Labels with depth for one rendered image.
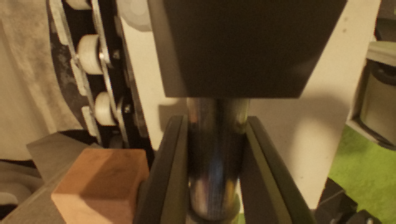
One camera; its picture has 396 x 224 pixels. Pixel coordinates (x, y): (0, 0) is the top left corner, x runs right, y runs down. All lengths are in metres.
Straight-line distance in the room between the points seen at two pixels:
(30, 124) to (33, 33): 0.14
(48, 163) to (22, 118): 0.11
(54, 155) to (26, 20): 0.16
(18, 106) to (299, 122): 0.36
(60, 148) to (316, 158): 0.32
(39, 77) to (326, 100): 0.34
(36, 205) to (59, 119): 0.16
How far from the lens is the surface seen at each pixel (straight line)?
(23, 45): 0.31
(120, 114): 0.24
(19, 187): 0.36
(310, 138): 0.26
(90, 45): 0.22
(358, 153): 1.64
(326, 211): 0.52
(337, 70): 0.23
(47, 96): 0.33
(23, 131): 0.39
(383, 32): 0.86
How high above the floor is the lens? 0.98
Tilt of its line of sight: 60 degrees down
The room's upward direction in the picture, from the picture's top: 177 degrees counter-clockwise
